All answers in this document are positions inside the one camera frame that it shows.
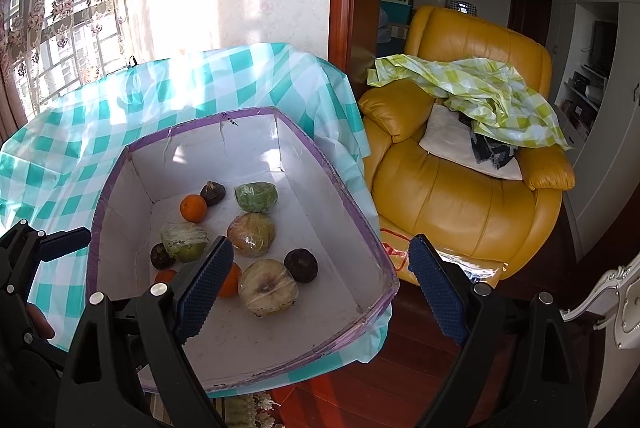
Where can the dark cloth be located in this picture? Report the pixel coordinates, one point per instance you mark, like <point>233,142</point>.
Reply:
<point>487,150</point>

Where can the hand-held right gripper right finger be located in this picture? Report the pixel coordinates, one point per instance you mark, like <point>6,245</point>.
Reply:
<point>440,293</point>

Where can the person's left hand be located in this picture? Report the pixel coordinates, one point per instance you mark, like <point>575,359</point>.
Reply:
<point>40,325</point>

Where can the large orange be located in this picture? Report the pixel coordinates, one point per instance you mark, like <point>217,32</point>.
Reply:
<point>231,282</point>

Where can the white wall cabinet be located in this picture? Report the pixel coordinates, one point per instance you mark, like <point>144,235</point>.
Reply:
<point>600,188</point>

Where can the dark brown door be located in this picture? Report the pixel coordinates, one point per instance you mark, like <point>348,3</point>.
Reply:
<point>527,13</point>

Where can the black television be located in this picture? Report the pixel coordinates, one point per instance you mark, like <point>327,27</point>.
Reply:
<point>603,48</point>

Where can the brown curtain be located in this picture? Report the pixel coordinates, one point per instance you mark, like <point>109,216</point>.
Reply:
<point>7,108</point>

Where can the lace curtain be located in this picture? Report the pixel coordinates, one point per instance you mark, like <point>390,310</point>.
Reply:
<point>65,3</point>

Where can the patterned rug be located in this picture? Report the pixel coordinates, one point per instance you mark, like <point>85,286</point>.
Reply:
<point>250,410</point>

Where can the pale green half fruit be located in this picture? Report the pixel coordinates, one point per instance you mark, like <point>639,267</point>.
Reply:
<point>184,242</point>

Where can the orange-brown fruit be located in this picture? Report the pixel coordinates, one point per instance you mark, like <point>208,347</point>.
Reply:
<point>251,234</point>

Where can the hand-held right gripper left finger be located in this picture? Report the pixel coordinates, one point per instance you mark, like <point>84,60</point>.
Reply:
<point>205,293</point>

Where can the white cushion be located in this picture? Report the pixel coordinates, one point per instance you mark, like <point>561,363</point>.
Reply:
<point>445,138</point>

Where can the white ornate chair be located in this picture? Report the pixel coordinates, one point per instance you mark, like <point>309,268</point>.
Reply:
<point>612,288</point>

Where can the whitish fruit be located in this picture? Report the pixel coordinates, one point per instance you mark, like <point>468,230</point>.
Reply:
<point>268,287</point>

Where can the purple cardboard box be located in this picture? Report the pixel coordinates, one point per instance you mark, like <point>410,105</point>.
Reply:
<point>310,308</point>

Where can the small orange tangerine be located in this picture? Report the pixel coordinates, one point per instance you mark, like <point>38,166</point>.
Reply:
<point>165,277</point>

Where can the teal checked tablecloth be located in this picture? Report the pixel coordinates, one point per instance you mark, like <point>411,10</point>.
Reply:
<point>60,133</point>

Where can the green checked cloth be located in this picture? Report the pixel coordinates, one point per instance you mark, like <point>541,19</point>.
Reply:
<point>475,83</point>

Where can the yellow leather armchair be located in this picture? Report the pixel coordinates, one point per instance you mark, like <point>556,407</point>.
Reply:
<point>450,208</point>

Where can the small black clip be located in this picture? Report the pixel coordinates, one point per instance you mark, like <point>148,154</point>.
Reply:
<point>131,60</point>

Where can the large dark mangosteen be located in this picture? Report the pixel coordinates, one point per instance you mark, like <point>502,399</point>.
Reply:
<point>161,257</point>

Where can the teal storage bin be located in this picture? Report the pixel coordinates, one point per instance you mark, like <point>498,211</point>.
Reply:
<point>395,13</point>

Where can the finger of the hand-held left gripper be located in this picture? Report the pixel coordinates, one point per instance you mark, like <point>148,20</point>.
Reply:
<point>65,243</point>

